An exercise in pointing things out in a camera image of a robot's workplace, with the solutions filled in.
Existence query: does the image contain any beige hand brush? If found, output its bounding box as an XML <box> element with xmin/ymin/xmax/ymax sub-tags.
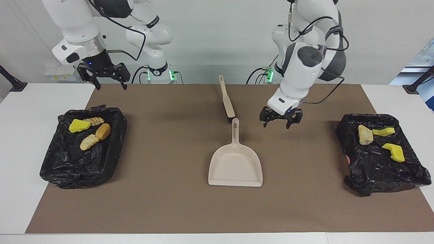
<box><xmin>218</xmin><ymin>75</ymin><xmax>236</xmax><ymax>124</ymax></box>

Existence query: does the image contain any brown bread roll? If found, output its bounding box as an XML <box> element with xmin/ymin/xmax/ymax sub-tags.
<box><xmin>95</xmin><ymin>123</ymin><xmax>112</xmax><ymax>140</ymax></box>

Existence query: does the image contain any beige plastic dustpan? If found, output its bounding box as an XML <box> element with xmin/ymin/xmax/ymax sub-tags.
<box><xmin>208</xmin><ymin>118</ymin><xmax>263</xmax><ymax>187</ymax></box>

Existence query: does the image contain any striped orange croissant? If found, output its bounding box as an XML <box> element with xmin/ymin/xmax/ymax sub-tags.
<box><xmin>358</xmin><ymin>125</ymin><xmax>374</xmax><ymax>145</ymax></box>

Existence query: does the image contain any small green yellow sponge piece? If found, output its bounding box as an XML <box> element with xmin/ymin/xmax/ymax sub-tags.
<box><xmin>372</xmin><ymin>127</ymin><xmax>396</xmax><ymax>137</ymax></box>

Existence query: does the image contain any notched green yellow sponge piece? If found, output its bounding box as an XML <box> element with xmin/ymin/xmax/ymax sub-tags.
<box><xmin>382</xmin><ymin>143</ymin><xmax>406</xmax><ymax>162</ymax></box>

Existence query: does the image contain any black bag lined bin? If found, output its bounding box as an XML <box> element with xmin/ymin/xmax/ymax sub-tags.
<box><xmin>336</xmin><ymin>113</ymin><xmax>432</xmax><ymax>197</ymax></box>
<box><xmin>39</xmin><ymin>105</ymin><xmax>128</xmax><ymax>189</ymax></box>

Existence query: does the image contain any black stand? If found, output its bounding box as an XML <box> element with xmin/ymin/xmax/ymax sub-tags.
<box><xmin>402</xmin><ymin>66</ymin><xmax>434</xmax><ymax>95</ymax></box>
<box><xmin>0</xmin><ymin>64</ymin><xmax>28</xmax><ymax>93</ymax></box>

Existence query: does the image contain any brown table mat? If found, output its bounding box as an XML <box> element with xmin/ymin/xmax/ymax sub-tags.
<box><xmin>25</xmin><ymin>84</ymin><xmax>434</xmax><ymax>234</ymax></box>

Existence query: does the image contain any black base cable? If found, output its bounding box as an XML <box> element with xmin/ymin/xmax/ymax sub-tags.
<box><xmin>132</xmin><ymin>65</ymin><xmax>150</xmax><ymax>84</ymax></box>
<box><xmin>246</xmin><ymin>54</ymin><xmax>280</xmax><ymax>84</ymax></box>

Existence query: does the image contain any dark right arm cable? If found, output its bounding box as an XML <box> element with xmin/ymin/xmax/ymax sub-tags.
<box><xmin>88</xmin><ymin>0</ymin><xmax>147</xmax><ymax>61</ymax></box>

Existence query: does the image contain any dark arm cable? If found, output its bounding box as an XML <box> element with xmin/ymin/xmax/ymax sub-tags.
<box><xmin>88</xmin><ymin>0</ymin><xmax>147</xmax><ymax>61</ymax></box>
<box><xmin>288</xmin><ymin>0</ymin><xmax>350</xmax><ymax>104</ymax></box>

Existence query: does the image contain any dark left arm cable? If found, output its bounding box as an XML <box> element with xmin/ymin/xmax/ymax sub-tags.
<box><xmin>288</xmin><ymin>0</ymin><xmax>350</xmax><ymax>104</ymax></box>

